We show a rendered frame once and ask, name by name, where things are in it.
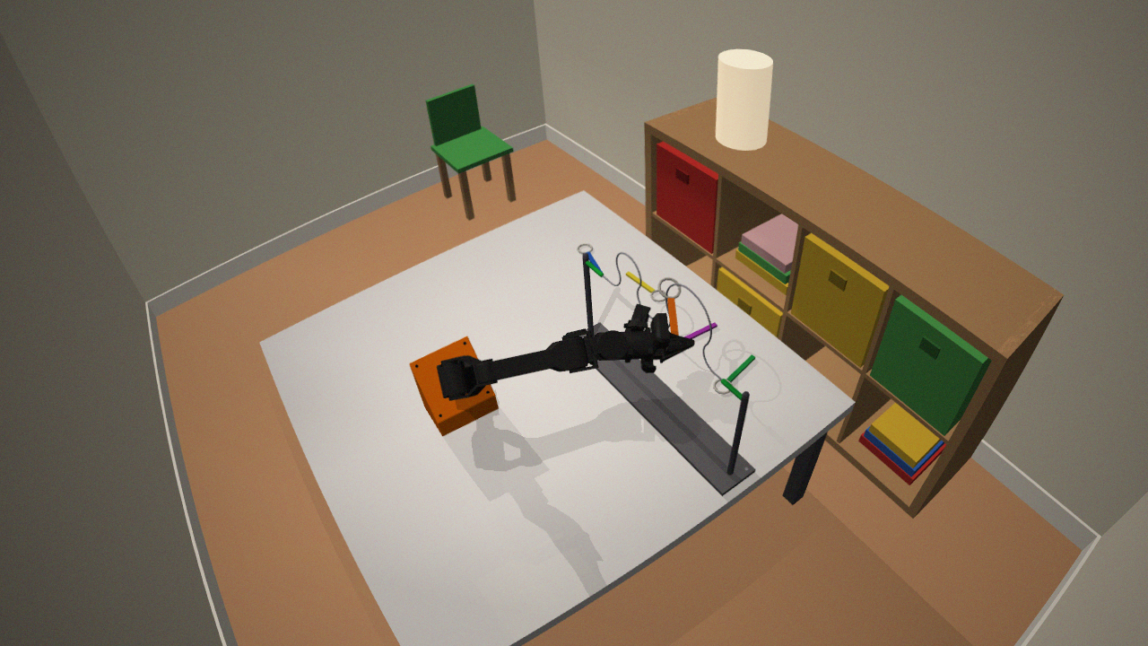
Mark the grey loop with purple handle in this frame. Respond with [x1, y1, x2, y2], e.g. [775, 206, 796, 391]
[685, 322, 718, 338]

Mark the orange bar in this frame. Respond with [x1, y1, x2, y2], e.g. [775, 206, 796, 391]
[658, 278, 681, 335]

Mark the grey loop with green handle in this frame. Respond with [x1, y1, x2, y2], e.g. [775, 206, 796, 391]
[713, 355, 757, 394]

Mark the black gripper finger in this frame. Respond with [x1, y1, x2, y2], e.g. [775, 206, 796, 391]
[659, 347, 692, 363]
[664, 332, 695, 356]

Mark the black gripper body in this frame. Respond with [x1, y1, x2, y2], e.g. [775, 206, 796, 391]
[621, 313, 670, 373]

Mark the grey ring with yellow handle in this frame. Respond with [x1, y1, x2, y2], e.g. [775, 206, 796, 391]
[626, 271, 665, 301]

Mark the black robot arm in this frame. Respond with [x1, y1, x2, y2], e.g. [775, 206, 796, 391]
[436, 303, 650, 400]

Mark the blue flat bar with grey loop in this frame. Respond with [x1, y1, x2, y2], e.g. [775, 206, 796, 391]
[577, 244, 602, 270]

